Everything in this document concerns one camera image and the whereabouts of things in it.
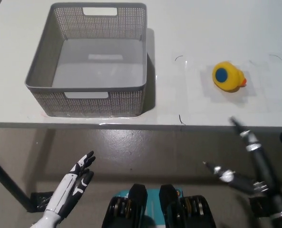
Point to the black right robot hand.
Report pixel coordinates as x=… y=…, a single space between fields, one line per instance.
x=262 y=164

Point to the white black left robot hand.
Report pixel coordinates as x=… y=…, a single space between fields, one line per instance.
x=68 y=190

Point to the black floor tape patch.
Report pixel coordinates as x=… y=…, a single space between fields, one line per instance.
x=257 y=206
x=41 y=200

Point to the black table leg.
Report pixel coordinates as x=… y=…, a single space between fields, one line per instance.
x=7 y=180

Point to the black teal robot torso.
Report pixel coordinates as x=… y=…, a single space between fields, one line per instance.
x=159 y=209

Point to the grey perforated plastic basket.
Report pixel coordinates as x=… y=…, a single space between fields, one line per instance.
x=95 y=71

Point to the yellow rubber duck toy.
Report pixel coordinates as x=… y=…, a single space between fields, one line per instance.
x=233 y=78

